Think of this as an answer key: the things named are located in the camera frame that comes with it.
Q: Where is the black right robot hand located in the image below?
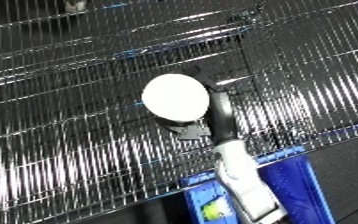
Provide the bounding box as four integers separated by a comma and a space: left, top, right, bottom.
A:
155, 67, 242, 145

